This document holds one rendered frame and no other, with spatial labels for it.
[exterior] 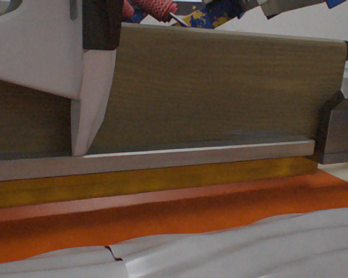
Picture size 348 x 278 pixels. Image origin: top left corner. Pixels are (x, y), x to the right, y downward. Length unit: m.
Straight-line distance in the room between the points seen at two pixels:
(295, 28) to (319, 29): 0.23
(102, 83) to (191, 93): 0.07
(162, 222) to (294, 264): 0.08
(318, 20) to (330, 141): 2.66
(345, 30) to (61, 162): 2.63
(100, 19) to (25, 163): 0.07
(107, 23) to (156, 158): 0.08
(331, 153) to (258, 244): 0.12
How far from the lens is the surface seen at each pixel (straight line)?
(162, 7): 0.87
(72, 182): 0.24
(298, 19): 3.09
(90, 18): 0.19
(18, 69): 0.19
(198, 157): 0.24
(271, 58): 0.27
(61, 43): 0.20
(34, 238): 0.22
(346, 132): 0.31
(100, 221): 0.24
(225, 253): 0.20
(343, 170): 0.38
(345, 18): 2.80
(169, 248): 0.20
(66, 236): 0.22
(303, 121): 0.30
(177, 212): 0.25
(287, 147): 0.28
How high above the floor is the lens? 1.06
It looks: 15 degrees down
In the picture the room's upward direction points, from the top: 4 degrees clockwise
